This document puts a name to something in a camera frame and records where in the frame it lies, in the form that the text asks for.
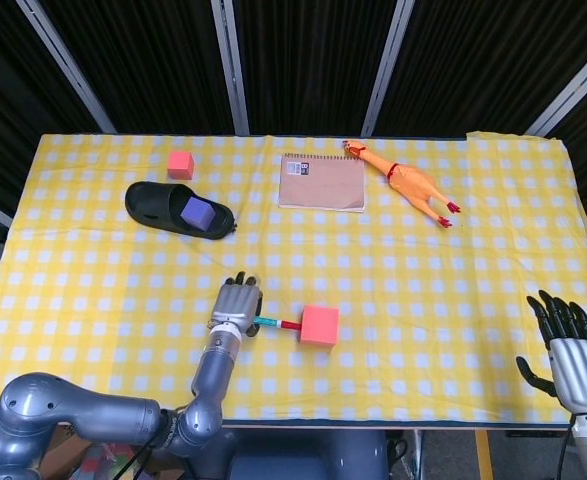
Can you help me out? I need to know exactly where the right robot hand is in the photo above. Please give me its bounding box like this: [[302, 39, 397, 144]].
[[515, 289, 587, 416]]

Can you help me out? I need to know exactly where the purple block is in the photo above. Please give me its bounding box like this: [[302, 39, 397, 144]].
[[179, 196, 217, 232]]

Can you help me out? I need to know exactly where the yellow rubber chicken toy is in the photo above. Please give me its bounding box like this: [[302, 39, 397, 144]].
[[342, 140, 462, 229]]

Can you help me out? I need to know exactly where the large pink foam cube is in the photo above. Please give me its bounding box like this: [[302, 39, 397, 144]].
[[298, 304, 341, 347]]

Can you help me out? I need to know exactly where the black rubber slipper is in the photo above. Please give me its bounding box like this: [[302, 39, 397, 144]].
[[124, 181, 238, 242]]

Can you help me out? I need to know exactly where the cardboard box with foam tiles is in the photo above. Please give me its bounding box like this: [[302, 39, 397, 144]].
[[37, 424, 174, 480]]

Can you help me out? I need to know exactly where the yellow checkered tablecloth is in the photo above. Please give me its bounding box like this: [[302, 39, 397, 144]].
[[0, 130, 587, 426]]

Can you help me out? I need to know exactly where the brown spiral notebook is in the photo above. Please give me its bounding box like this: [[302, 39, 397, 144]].
[[278, 153, 367, 214]]

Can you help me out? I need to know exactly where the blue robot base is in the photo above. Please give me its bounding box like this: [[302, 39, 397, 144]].
[[192, 427, 414, 480]]

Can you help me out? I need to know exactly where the small pink foam cube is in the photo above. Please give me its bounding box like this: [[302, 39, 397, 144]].
[[166, 151, 195, 181]]

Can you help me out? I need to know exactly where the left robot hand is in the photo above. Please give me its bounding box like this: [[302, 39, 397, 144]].
[[208, 271, 265, 338]]

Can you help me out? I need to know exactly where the green and red marker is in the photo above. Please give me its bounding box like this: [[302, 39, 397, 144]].
[[252, 315, 303, 332]]

